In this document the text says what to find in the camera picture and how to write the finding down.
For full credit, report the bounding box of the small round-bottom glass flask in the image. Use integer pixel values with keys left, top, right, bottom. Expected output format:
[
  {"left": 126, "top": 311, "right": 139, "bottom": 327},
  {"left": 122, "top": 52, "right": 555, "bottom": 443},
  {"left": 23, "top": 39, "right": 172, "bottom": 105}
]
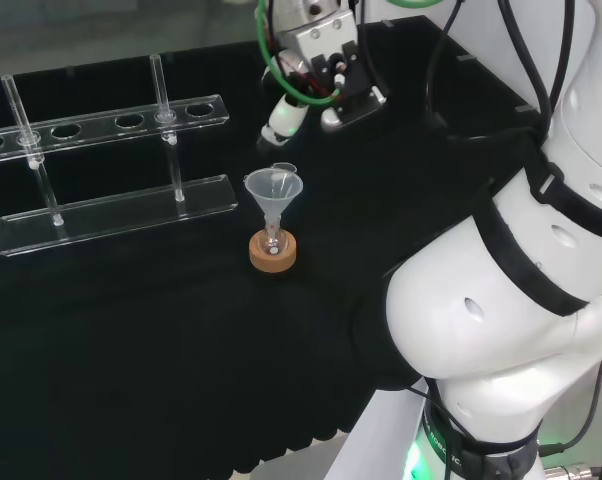
[{"left": 260, "top": 219, "right": 288, "bottom": 259}]

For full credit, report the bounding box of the black bench cloth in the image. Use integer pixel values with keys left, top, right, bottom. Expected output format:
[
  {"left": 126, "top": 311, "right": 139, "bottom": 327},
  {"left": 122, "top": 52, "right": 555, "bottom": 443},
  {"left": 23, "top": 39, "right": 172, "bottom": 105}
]
[{"left": 0, "top": 14, "right": 550, "bottom": 475}]

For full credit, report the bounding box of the clear acrylic funnel stand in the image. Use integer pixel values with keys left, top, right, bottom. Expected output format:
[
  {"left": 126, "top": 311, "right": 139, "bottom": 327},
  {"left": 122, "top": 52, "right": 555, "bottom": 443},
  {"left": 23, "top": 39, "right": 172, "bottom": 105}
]
[{"left": 0, "top": 53, "right": 240, "bottom": 259}]

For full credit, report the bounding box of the long black cable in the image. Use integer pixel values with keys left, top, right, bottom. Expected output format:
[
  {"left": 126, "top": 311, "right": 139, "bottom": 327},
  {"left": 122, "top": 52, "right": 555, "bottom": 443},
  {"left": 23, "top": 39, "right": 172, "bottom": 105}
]
[{"left": 583, "top": 292, "right": 602, "bottom": 480}]

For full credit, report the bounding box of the clear plastic funnel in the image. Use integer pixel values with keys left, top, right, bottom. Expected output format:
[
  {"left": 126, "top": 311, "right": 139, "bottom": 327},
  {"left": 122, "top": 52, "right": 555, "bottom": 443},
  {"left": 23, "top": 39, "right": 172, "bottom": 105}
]
[{"left": 243, "top": 168, "right": 304, "bottom": 237}]

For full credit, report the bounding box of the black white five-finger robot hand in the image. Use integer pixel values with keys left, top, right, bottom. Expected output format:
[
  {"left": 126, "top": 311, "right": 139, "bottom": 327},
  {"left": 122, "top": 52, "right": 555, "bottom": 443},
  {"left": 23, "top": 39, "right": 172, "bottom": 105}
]
[{"left": 258, "top": 10, "right": 388, "bottom": 150}]

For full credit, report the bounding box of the cork ring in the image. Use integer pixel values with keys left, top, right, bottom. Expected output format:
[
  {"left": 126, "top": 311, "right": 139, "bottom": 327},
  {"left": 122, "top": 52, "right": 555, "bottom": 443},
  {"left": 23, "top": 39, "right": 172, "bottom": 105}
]
[{"left": 248, "top": 230, "right": 299, "bottom": 274}]

